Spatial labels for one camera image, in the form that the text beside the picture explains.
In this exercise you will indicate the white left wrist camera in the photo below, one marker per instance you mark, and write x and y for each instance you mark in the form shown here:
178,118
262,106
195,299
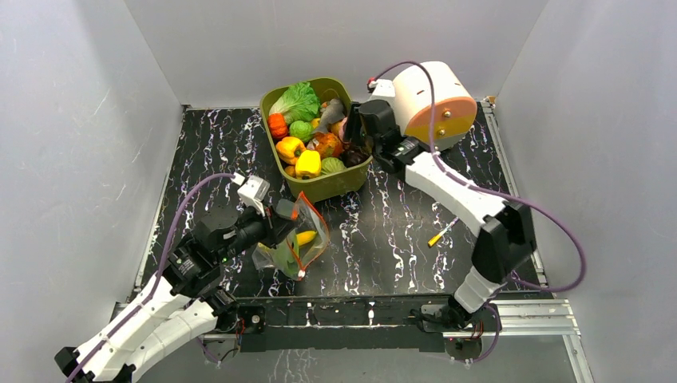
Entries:
251,191

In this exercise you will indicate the yellow tipped pen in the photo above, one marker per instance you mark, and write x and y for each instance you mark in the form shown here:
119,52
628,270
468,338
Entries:
435,239

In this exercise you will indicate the yellow banana pepper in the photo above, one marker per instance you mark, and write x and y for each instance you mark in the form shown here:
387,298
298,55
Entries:
305,237

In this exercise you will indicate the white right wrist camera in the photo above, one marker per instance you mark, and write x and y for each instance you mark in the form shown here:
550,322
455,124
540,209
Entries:
382,95

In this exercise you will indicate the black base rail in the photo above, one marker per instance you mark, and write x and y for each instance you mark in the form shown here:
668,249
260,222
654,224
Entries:
343,322

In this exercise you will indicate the olive green plastic bin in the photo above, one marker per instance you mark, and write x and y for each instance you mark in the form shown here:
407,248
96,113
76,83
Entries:
321,187

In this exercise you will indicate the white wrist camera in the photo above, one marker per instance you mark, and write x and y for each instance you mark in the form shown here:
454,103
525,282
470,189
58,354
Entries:
382,95
251,191

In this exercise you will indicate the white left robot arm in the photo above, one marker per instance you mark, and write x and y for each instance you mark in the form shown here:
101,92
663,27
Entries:
181,301

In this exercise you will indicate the green lettuce head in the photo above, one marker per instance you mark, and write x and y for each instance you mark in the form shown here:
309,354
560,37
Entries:
299,102

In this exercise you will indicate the orange mini pumpkin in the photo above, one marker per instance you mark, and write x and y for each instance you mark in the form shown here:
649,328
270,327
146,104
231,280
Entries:
277,126

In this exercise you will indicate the green bumpy citrus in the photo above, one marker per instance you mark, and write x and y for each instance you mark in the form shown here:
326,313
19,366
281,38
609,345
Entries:
302,130

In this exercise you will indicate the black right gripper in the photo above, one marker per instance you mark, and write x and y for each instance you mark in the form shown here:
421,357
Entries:
355,125

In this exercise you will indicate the clear zip top bag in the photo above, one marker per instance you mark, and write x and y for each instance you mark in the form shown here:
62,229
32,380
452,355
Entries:
306,218

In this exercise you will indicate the green leafy vegetable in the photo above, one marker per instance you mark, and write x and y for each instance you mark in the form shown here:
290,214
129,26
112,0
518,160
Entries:
283,258

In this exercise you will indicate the white cylindrical drawer box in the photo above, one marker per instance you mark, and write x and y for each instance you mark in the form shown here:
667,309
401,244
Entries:
434,102

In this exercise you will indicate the dark purple eggplant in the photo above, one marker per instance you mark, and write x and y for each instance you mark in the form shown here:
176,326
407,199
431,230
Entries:
354,157

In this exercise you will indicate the orange mottled fruit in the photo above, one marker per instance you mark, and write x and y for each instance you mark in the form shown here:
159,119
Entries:
326,144

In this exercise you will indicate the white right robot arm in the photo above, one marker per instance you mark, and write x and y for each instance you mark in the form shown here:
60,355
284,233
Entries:
503,228

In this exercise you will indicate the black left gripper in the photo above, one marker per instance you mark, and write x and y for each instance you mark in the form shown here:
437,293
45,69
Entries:
275,224

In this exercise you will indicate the orange yellow bell pepper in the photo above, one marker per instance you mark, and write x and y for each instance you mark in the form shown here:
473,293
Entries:
289,149

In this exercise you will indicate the pale green cabbage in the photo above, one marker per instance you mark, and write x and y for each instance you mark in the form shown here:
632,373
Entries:
331,165

